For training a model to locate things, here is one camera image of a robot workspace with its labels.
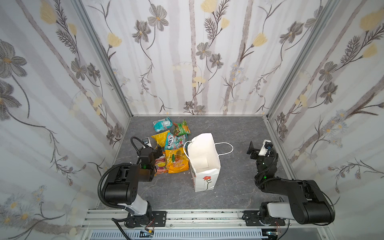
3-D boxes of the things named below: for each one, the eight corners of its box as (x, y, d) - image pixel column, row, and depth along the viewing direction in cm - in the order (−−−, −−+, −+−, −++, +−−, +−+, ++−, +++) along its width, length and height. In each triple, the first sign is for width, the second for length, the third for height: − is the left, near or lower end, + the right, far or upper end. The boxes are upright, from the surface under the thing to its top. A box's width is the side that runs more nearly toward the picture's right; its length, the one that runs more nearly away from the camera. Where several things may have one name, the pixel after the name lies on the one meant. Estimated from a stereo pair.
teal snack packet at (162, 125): (157, 134, 111) (156, 130, 107) (153, 126, 115) (151, 122, 112) (173, 127, 115) (173, 123, 112) (169, 119, 120) (168, 115, 117)
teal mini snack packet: (166, 149, 101) (165, 146, 98) (168, 136, 109) (167, 132, 105) (187, 149, 101) (187, 146, 98) (187, 136, 109) (187, 133, 106)
